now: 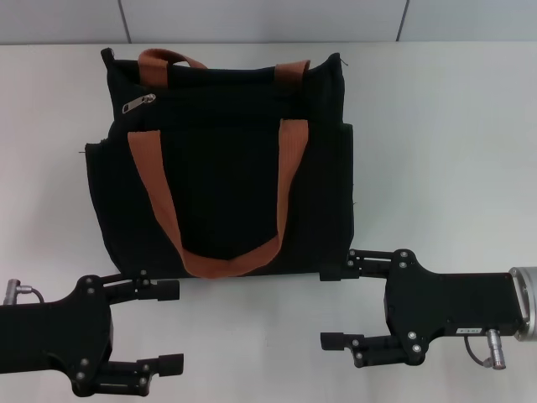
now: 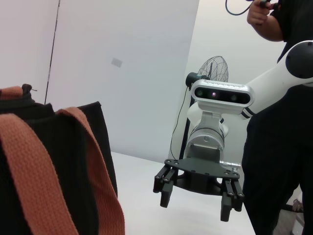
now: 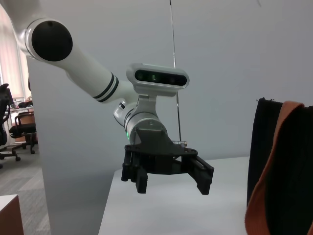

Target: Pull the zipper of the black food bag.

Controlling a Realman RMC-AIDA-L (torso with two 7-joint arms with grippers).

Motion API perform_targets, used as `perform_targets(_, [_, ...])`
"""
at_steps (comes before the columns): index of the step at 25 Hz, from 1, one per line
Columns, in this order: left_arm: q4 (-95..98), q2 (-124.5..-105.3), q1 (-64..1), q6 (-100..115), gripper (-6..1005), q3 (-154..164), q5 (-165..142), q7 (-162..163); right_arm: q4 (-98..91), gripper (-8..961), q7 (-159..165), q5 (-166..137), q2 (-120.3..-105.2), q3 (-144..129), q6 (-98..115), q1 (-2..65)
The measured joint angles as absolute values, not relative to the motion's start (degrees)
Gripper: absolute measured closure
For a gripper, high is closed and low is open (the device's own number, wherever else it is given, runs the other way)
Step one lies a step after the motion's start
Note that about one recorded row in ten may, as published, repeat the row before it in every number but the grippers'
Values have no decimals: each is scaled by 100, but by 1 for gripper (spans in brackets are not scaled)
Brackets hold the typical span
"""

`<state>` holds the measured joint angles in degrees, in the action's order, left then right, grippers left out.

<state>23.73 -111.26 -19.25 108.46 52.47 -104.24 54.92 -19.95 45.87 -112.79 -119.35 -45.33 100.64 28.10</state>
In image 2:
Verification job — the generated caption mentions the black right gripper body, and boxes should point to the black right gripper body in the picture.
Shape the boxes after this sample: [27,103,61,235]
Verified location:
[164,143,241,194]

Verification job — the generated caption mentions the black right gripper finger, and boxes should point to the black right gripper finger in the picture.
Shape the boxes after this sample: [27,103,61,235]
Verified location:
[153,164,183,208]
[220,177,245,222]

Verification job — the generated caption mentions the black food bag orange handles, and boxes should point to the black food bag orange handles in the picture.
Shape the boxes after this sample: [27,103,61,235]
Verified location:
[0,84,126,235]

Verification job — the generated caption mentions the black corded handheld controller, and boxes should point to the black corded handheld controller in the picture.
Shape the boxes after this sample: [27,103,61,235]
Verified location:
[224,0,279,16]

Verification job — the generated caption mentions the person bare forearm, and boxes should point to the person bare forearm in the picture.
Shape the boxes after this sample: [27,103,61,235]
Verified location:
[246,7,285,42]

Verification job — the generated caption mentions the person hand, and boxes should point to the person hand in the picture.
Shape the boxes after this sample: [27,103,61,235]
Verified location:
[251,0,272,15]

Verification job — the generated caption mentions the person in black clothes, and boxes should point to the person in black clothes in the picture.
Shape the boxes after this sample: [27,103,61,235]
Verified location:
[242,0,313,235]

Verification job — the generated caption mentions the black standing fan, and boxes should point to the black standing fan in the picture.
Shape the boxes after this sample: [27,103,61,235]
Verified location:
[179,56,230,161]

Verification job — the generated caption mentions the black cable silver connectors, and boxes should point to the black cable silver connectors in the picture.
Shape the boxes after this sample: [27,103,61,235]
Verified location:
[219,160,242,172]

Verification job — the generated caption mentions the thin black fan cable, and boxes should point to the thin black fan cable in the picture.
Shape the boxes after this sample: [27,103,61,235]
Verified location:
[170,86,191,159]

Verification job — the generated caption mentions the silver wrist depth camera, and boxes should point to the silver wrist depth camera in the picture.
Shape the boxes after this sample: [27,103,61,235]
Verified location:
[190,79,255,123]

